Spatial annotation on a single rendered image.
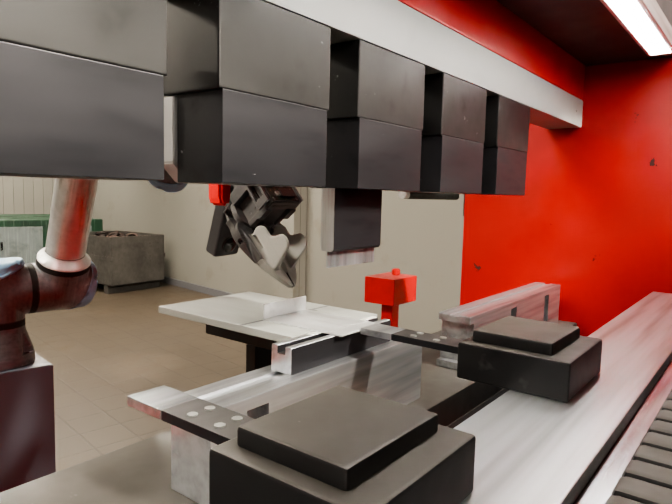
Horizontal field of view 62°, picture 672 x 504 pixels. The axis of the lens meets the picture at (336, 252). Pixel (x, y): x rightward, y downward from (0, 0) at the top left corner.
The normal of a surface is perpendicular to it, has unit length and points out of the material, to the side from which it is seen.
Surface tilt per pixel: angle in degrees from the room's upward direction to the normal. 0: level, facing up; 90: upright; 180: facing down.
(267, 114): 90
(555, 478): 0
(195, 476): 90
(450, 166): 90
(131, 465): 0
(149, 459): 0
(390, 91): 90
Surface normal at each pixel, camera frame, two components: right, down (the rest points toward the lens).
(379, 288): -0.61, 0.07
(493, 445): 0.03, -0.99
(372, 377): 0.79, 0.08
